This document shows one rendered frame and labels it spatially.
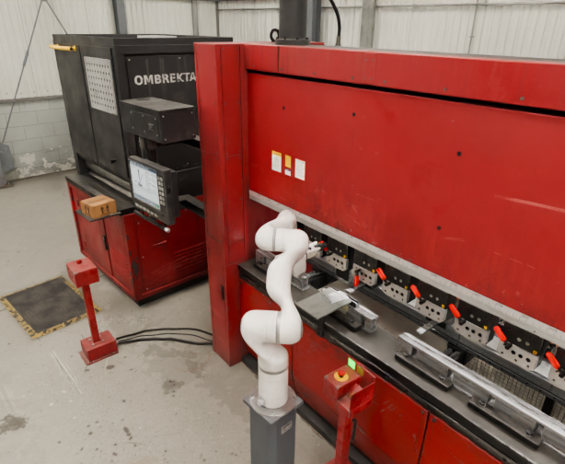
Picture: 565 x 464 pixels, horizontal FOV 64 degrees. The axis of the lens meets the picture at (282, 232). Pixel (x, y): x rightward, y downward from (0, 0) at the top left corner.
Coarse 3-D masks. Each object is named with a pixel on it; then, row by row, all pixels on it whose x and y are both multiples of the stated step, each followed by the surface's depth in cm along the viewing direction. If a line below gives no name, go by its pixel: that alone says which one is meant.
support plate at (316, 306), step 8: (328, 288) 263; (312, 296) 255; (320, 296) 255; (296, 304) 248; (304, 304) 248; (312, 304) 248; (320, 304) 248; (328, 304) 248; (336, 304) 248; (344, 304) 248; (312, 312) 241; (320, 312) 241; (328, 312) 241
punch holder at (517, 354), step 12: (504, 324) 179; (516, 336) 177; (528, 336) 173; (504, 348) 182; (516, 348) 178; (528, 348) 174; (540, 348) 170; (516, 360) 179; (528, 360) 176; (540, 360) 178
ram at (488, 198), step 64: (256, 128) 275; (320, 128) 232; (384, 128) 201; (448, 128) 177; (512, 128) 158; (256, 192) 293; (320, 192) 244; (384, 192) 210; (448, 192) 184; (512, 192) 164; (448, 256) 192; (512, 256) 170; (512, 320) 177
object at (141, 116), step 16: (128, 112) 284; (144, 112) 269; (160, 112) 257; (176, 112) 264; (192, 112) 272; (128, 128) 290; (144, 128) 273; (160, 128) 261; (176, 128) 267; (192, 128) 275; (144, 144) 299
